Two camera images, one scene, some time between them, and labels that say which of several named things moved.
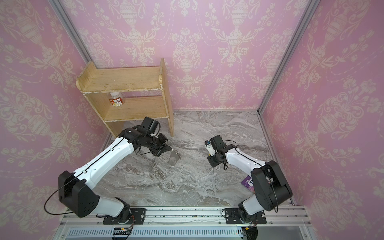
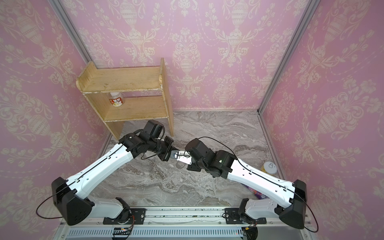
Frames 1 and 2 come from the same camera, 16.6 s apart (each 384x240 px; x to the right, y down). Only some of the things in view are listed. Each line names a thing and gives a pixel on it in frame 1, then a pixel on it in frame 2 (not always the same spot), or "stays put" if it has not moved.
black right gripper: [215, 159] → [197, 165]
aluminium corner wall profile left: [72, 30] stays put
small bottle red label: [116, 99] stays put
